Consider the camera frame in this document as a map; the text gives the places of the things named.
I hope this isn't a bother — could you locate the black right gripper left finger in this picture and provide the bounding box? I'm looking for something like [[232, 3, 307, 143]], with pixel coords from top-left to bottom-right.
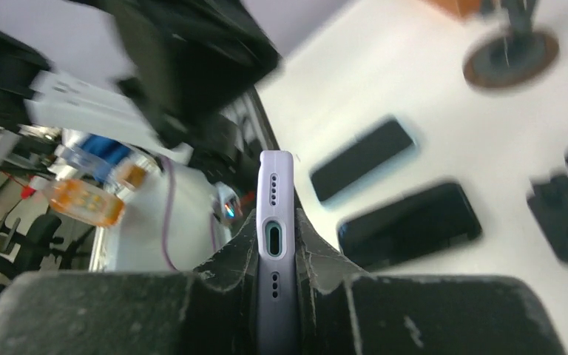
[[0, 214, 257, 354]]

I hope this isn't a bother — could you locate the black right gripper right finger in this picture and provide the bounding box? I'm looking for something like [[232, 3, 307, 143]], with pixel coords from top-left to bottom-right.
[[295, 209, 565, 354]]

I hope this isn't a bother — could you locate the light blue cased phone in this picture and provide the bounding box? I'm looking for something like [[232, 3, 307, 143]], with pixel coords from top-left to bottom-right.
[[310, 117, 416, 203]]

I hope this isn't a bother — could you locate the black cased phone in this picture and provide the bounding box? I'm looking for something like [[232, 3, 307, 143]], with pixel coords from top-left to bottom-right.
[[337, 180, 482, 271]]

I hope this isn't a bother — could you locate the lilac cased phone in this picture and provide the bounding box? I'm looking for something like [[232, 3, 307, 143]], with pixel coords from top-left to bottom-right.
[[256, 150, 300, 354]]

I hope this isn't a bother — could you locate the wood base phone stand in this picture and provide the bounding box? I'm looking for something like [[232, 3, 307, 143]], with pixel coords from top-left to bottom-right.
[[462, 0, 559, 89]]

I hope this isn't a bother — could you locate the wooden compartment tray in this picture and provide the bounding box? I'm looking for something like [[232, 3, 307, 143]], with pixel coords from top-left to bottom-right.
[[425, 0, 481, 18]]

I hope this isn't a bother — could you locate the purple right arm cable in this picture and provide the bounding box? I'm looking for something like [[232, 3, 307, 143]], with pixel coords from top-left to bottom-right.
[[158, 155, 180, 271]]

